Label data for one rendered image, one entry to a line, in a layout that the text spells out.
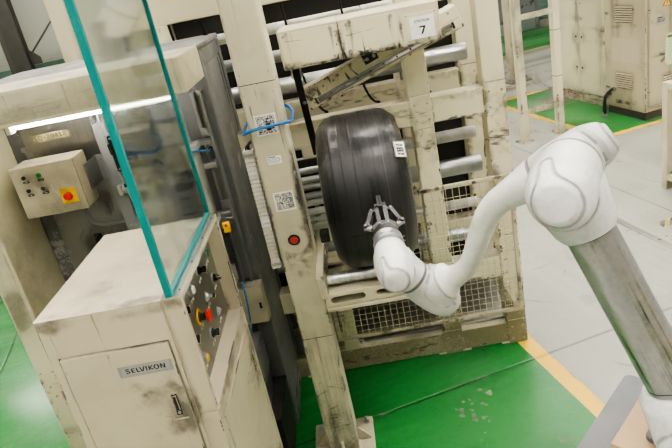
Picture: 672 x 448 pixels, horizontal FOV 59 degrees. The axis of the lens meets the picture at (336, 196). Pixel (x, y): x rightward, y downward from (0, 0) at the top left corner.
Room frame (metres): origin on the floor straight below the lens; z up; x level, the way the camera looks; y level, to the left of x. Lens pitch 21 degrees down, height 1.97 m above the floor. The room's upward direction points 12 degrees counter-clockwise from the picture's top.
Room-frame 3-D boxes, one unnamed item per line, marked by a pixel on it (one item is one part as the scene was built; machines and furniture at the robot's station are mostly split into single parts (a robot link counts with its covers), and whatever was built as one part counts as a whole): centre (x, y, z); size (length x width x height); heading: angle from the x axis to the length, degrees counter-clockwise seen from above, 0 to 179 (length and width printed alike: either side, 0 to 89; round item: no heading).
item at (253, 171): (2.06, 0.27, 1.19); 0.05 x 0.04 x 0.48; 177
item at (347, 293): (1.95, -0.07, 0.84); 0.36 x 0.09 x 0.06; 87
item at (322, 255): (2.10, 0.10, 0.90); 0.40 x 0.03 x 0.10; 177
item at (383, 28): (2.38, -0.21, 1.71); 0.61 x 0.25 x 0.15; 87
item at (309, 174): (2.48, 0.13, 1.05); 0.20 x 0.15 x 0.30; 87
